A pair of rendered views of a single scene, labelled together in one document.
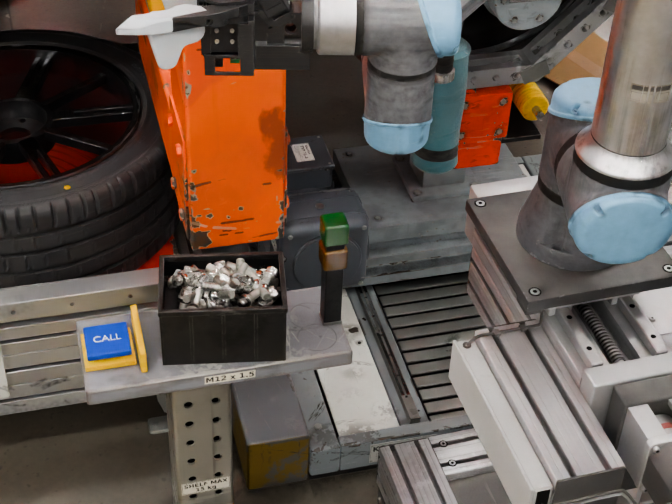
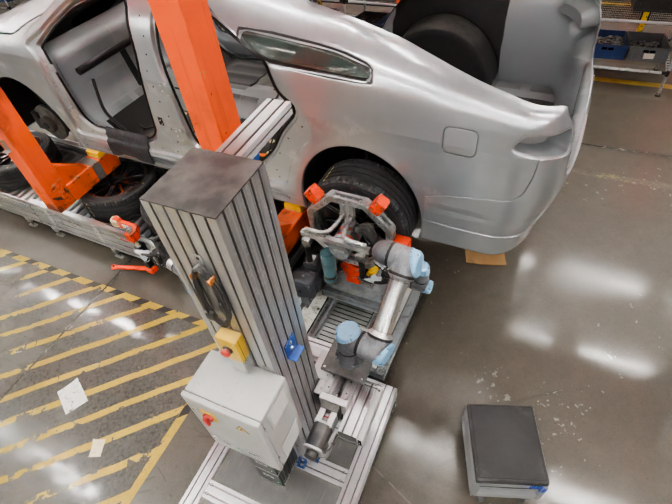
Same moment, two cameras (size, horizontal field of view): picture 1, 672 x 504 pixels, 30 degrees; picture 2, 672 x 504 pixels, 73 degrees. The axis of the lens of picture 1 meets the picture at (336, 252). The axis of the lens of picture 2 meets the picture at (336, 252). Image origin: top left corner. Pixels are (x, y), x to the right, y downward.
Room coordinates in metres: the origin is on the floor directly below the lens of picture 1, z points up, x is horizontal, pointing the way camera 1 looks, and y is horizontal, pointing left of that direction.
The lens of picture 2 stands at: (0.71, -1.61, 2.78)
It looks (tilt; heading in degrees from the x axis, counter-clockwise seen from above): 47 degrees down; 47
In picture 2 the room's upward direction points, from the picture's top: 7 degrees counter-clockwise
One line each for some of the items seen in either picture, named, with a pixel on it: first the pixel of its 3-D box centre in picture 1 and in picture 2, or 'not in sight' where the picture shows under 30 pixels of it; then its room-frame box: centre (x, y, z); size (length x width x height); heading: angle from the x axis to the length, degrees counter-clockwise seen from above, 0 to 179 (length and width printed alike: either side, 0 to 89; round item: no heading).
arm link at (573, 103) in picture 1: (593, 136); not in sight; (1.32, -0.32, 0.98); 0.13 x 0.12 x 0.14; 4
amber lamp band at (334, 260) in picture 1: (333, 254); not in sight; (1.54, 0.00, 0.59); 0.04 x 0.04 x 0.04; 16
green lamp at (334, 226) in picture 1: (334, 229); not in sight; (1.54, 0.00, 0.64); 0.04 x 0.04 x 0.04; 16
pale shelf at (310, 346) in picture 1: (213, 342); not in sight; (1.49, 0.19, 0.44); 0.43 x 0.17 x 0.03; 106
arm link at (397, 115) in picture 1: (397, 92); not in sight; (1.20, -0.06, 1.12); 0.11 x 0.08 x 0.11; 4
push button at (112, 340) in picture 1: (107, 343); not in sight; (1.44, 0.36, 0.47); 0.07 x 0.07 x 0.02; 16
